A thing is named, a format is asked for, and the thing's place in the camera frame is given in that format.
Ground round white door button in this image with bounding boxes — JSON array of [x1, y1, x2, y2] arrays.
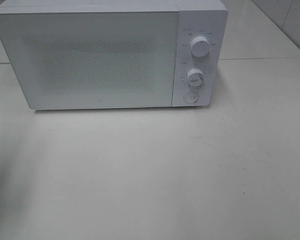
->
[[183, 91, 199, 104]]

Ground white upper power knob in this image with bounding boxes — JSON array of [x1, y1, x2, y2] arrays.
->
[[190, 35, 211, 58]]

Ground white microwave oven body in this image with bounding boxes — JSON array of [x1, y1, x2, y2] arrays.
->
[[0, 0, 228, 109]]

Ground white microwave door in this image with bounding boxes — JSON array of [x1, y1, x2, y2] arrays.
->
[[0, 11, 178, 110]]

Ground white timer knob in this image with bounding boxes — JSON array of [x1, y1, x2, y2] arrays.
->
[[186, 68, 205, 87]]

